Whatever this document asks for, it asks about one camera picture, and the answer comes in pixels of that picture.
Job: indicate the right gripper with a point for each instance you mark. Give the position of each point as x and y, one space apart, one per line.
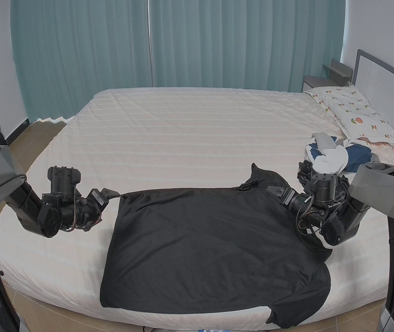
297 204

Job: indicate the grey bedside table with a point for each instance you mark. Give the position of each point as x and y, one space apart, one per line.
318 81

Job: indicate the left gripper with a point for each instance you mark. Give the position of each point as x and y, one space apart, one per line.
94 204

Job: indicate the black satin garment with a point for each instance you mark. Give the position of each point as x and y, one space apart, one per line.
304 175

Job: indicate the pile of clothes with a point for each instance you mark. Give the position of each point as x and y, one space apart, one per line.
332 159

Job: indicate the bed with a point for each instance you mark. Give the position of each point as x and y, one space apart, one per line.
183 133

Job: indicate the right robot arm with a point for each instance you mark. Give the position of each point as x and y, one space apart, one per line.
377 188

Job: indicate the white printed pillow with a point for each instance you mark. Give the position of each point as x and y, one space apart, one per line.
356 112

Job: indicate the black T-shirt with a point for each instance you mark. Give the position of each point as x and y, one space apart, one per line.
200 247

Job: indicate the blue-green curtain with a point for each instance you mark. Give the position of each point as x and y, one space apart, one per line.
252 29
79 47

